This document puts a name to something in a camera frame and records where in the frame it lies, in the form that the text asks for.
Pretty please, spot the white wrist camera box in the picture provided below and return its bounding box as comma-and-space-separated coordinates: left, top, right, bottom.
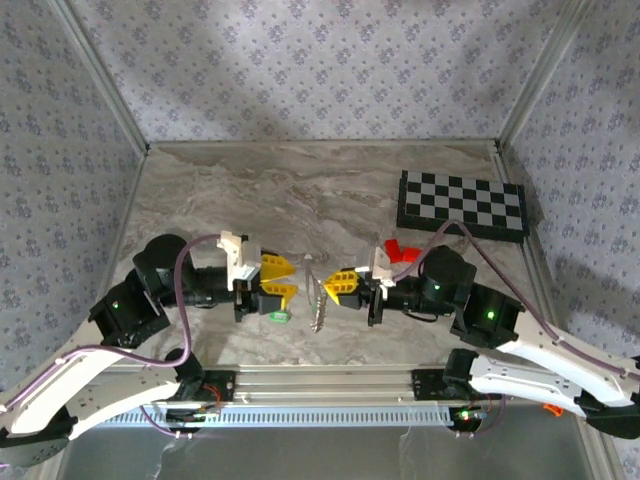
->
216, 230, 263, 292
360, 244, 397, 290

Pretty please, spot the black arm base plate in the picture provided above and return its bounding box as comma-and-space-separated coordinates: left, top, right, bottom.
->
167, 367, 237, 402
411, 368, 504, 401

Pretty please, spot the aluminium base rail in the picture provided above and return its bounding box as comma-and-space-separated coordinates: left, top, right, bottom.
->
202, 363, 501, 403

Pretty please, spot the black and silver chessboard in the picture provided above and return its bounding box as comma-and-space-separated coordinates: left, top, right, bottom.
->
396, 169, 530, 245

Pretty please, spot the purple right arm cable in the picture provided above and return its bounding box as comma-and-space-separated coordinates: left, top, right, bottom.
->
391, 219, 640, 382

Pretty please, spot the grey slotted cable duct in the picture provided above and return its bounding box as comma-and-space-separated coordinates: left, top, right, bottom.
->
99, 403, 462, 429

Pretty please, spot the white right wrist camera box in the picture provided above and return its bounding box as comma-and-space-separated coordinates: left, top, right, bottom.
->
360, 244, 397, 290

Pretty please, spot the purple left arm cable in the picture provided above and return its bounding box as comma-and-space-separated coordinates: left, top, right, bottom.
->
0, 233, 224, 416

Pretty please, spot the small control circuit board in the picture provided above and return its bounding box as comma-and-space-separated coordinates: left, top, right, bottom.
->
166, 407, 221, 432
451, 407, 489, 431

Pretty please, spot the aluminium corner post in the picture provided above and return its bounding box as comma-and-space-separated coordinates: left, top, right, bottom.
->
496, 0, 599, 147
48, 0, 152, 154

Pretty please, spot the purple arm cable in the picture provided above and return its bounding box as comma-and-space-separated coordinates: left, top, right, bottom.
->
0, 233, 224, 416
391, 219, 640, 382

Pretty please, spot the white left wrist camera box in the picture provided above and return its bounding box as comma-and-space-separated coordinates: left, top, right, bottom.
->
216, 230, 263, 292

